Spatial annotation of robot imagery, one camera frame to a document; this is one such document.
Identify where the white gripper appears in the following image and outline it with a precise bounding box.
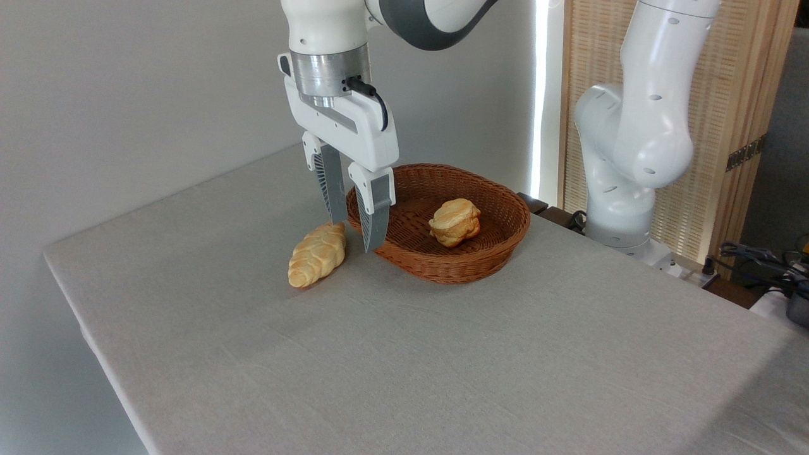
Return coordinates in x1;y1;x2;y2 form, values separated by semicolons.
277;53;401;254

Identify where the long braided bread loaf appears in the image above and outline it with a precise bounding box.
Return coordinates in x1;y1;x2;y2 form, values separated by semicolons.
288;221;347;289

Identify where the round puff bread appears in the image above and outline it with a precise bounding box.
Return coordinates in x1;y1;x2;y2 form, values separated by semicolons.
429;198;482;248

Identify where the brown wicker basket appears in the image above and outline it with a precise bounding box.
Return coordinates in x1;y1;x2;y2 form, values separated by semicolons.
345;163;532;285

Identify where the grey tablecloth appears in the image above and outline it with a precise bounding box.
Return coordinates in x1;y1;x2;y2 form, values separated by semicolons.
43;142;809;455

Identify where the dark wooden side furniture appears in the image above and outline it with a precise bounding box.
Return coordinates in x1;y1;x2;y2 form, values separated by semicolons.
517;192;590;234

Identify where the black metal screen hinge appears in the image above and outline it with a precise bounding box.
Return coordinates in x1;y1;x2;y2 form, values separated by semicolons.
725;133;767;173

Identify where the bamboo folding screen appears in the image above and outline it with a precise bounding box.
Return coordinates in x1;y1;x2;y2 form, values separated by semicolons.
559;0;801;279

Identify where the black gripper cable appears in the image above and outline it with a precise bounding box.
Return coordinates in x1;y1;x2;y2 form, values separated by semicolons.
344;76;390;133

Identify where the bundle of dark cables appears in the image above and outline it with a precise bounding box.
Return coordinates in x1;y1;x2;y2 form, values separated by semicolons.
703;241;809;299

